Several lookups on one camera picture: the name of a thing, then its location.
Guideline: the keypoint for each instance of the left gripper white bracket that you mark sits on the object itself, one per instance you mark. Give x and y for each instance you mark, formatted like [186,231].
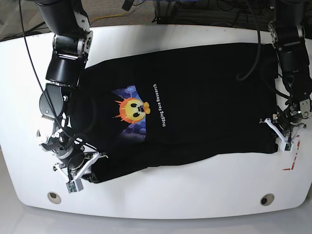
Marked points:
[283,125]

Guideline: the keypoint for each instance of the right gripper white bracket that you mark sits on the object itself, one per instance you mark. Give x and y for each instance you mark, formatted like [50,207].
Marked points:
[78,166]

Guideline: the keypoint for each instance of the black printed T-shirt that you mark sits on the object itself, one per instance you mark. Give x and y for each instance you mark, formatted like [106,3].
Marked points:
[179,106]

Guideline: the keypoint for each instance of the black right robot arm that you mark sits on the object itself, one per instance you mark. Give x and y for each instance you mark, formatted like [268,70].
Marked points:
[70,111]

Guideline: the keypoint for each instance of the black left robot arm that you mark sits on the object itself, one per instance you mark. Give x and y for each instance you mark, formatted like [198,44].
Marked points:
[288,36]

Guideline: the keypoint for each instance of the red tape rectangle marker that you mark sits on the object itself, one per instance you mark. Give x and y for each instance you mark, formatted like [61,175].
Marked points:
[293,154]

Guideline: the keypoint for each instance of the left table grommet hole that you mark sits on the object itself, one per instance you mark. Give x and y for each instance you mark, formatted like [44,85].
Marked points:
[54,198]

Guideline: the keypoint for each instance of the table grommet hole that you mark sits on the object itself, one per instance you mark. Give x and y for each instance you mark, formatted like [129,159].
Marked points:
[267,199]
[54,198]

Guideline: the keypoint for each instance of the right table grommet hole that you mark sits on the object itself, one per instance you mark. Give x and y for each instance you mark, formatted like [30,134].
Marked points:
[267,199]

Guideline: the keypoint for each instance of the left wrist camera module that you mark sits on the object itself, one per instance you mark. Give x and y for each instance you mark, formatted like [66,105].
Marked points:
[286,146]

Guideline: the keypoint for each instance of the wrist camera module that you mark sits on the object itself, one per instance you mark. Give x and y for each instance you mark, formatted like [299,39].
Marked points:
[74,186]
[286,146]

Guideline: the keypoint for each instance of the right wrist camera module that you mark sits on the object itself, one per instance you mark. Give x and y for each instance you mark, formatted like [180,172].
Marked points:
[74,186]

